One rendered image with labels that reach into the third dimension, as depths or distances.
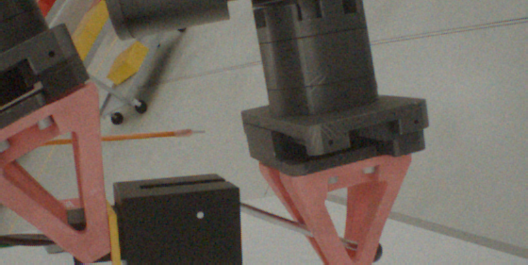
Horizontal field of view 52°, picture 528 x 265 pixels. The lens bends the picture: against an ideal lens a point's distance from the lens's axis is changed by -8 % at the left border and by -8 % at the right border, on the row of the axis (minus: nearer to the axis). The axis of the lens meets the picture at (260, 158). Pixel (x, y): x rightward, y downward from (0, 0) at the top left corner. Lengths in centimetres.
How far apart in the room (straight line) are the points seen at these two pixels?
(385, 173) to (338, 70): 6
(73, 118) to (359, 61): 14
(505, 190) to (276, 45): 140
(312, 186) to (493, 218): 136
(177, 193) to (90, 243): 5
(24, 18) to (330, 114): 14
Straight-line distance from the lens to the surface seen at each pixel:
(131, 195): 27
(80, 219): 28
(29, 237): 28
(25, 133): 25
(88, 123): 24
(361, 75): 29
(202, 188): 28
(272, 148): 30
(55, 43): 23
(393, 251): 47
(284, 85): 29
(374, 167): 30
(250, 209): 30
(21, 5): 26
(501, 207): 163
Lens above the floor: 126
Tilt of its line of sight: 29 degrees down
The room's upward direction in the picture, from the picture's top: 56 degrees counter-clockwise
